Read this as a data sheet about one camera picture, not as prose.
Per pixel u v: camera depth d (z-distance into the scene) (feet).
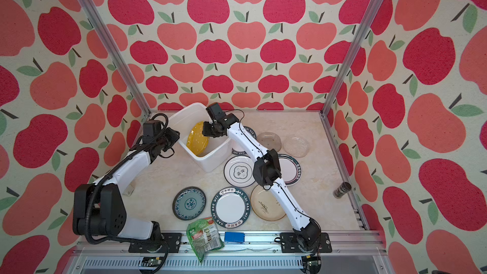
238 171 3.09
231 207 2.71
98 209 1.41
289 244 2.41
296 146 3.45
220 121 2.43
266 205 2.77
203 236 2.46
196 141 3.30
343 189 2.60
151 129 2.22
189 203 2.77
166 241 2.46
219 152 2.70
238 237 2.48
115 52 3.01
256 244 2.51
